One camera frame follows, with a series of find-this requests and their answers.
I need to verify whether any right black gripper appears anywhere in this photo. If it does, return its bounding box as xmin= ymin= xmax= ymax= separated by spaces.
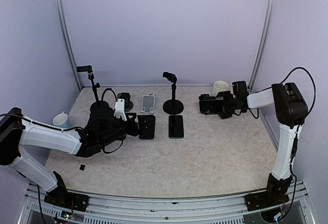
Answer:
xmin=217 ymin=91 xmax=238 ymax=119

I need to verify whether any black phone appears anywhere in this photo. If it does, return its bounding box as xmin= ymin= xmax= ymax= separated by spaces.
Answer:
xmin=137 ymin=115 xmax=156 ymax=140

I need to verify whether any black phone landscape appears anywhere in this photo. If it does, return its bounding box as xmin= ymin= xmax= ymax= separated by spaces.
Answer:
xmin=199 ymin=100 xmax=218 ymax=115

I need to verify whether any black round base phone stand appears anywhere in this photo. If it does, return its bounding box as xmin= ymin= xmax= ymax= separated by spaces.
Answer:
xmin=117 ymin=92 xmax=134 ymax=112

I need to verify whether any silver folding phone stand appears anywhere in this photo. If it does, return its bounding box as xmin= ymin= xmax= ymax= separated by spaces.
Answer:
xmin=140 ymin=93 xmax=156 ymax=114

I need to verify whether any black tall stand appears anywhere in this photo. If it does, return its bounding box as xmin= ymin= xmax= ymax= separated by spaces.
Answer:
xmin=76 ymin=65 xmax=109 ymax=112
xmin=162 ymin=72 xmax=184 ymax=115

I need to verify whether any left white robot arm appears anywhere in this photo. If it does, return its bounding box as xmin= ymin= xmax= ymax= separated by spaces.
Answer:
xmin=1 ymin=96 xmax=139 ymax=206

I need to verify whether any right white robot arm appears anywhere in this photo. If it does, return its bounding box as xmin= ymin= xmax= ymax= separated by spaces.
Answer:
xmin=216 ymin=79 xmax=313 ymax=206

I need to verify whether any black small stand back right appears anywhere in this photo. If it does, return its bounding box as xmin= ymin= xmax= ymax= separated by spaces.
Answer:
xmin=199 ymin=94 xmax=216 ymax=101

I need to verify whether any white cup back right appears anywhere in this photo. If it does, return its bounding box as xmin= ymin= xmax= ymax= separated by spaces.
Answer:
xmin=211 ymin=80 xmax=230 ymax=96

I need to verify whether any light blue cup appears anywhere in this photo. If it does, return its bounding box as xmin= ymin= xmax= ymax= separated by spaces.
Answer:
xmin=52 ymin=112 xmax=72 ymax=129

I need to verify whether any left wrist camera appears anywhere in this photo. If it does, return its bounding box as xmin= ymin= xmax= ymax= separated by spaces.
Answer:
xmin=114 ymin=98 xmax=127 ymax=121

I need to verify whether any right aluminium corner post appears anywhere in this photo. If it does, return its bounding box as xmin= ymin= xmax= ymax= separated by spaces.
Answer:
xmin=248 ymin=0 xmax=275 ymax=91

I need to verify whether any aluminium corner post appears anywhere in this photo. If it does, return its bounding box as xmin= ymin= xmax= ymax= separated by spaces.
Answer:
xmin=248 ymin=0 xmax=275 ymax=91
xmin=55 ymin=0 xmax=83 ymax=92

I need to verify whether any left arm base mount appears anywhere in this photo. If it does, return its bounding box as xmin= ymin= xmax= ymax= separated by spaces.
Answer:
xmin=44 ymin=192 xmax=89 ymax=212

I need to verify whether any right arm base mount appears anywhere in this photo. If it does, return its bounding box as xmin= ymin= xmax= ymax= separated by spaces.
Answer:
xmin=244 ymin=191 xmax=290 ymax=211

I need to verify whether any aluminium front rail frame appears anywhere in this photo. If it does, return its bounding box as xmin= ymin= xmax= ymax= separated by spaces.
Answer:
xmin=16 ymin=182 xmax=316 ymax=223

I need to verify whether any left aluminium corner post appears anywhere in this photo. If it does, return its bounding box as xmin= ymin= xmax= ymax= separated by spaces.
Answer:
xmin=55 ymin=0 xmax=83 ymax=92

